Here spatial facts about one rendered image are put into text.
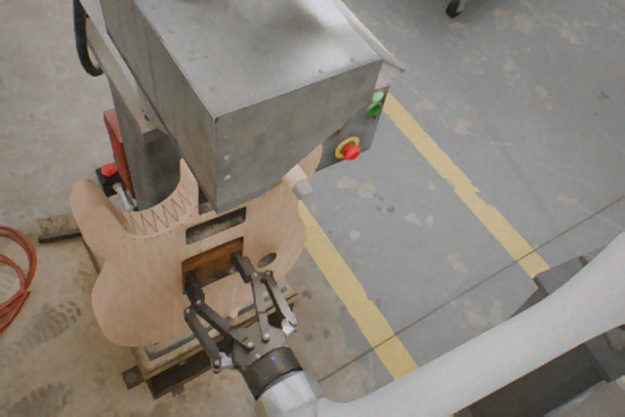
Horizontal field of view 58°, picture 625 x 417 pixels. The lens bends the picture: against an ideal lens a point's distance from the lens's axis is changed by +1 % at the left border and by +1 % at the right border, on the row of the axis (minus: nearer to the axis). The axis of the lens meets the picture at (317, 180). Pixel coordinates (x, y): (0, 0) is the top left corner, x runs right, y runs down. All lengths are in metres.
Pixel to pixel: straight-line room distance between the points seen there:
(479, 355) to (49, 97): 2.33
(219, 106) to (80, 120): 2.14
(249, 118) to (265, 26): 0.10
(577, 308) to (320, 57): 0.43
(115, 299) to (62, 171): 1.63
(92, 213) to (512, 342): 0.49
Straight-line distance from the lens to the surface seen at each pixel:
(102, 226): 0.70
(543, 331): 0.71
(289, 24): 0.55
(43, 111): 2.66
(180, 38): 0.53
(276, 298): 0.85
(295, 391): 0.76
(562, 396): 1.68
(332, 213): 2.26
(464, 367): 0.64
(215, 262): 0.87
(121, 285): 0.82
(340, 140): 1.15
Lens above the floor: 1.86
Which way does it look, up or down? 53 degrees down
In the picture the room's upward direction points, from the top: 12 degrees clockwise
